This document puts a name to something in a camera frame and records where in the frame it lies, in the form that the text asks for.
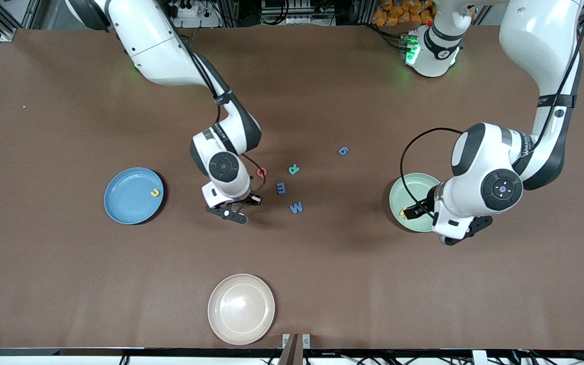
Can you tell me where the pale green plate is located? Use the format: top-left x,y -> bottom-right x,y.
389,173 -> 445,233

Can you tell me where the brown table cover sheet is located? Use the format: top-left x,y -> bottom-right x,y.
0,24 -> 584,350

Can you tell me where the beige plate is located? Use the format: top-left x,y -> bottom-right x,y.
207,274 -> 276,346

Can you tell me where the blue plate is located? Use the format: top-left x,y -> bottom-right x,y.
103,167 -> 165,225

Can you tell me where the white power strip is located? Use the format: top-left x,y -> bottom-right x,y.
168,0 -> 222,28

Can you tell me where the grey equipment rack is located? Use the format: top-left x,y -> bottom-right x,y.
259,0 -> 338,26

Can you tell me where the pile of orange objects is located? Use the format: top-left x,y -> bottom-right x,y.
372,0 -> 435,27

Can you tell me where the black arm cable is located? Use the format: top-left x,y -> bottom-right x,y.
400,0 -> 584,220
168,0 -> 268,197

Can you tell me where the grey metal camera bracket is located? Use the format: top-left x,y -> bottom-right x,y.
278,333 -> 311,365

